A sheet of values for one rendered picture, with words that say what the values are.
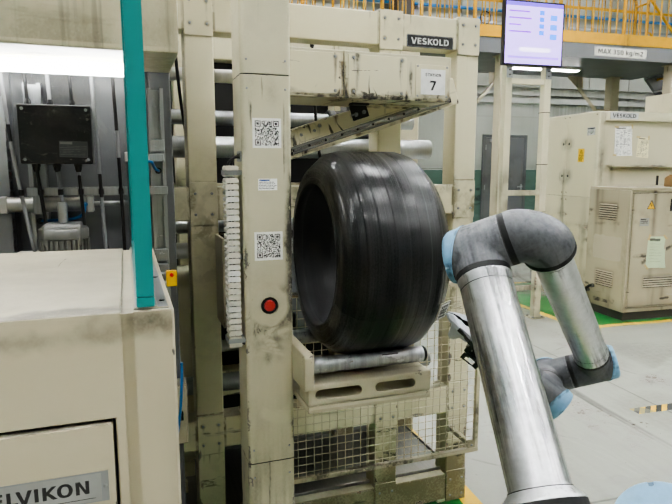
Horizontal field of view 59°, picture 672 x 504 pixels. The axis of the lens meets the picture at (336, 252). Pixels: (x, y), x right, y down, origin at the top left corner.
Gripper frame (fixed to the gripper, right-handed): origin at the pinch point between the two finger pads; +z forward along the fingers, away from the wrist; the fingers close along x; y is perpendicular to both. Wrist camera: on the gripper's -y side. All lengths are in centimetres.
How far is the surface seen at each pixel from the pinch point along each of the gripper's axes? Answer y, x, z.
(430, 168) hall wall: 480, 911, 153
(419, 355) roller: 16.6, -2.9, -0.5
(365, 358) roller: 19.0, -14.5, 10.7
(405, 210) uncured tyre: -18.5, -1.6, 25.3
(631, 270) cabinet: 163, 414, -127
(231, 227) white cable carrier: 7, -20, 59
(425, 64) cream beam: -28, 59, 54
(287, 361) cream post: 28.0, -25.1, 26.7
